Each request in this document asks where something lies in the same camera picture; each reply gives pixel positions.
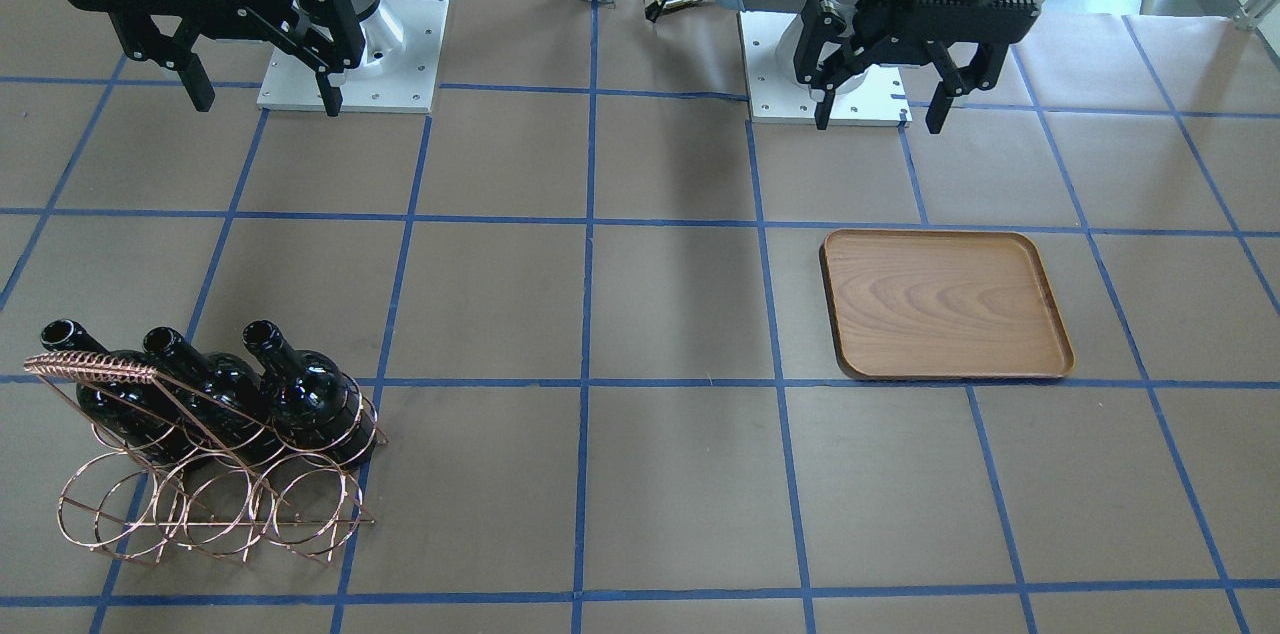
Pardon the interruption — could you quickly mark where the dark wine bottle two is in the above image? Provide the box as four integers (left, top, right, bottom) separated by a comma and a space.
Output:
143, 327, 284, 466

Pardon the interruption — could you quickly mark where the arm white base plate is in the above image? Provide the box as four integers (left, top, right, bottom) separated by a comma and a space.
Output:
257, 0, 449, 115
739, 9, 913, 127

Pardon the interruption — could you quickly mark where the dark wine bottle one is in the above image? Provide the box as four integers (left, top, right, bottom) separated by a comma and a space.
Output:
41, 319, 209, 473

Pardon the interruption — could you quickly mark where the dark wine bottle three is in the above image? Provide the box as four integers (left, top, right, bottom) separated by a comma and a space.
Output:
242, 320, 375, 469

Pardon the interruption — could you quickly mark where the copper wire bottle basket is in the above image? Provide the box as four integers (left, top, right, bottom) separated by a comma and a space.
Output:
22, 352, 389, 567

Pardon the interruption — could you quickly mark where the wooden tray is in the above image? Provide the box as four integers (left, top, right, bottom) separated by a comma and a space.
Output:
820, 229, 1075, 380

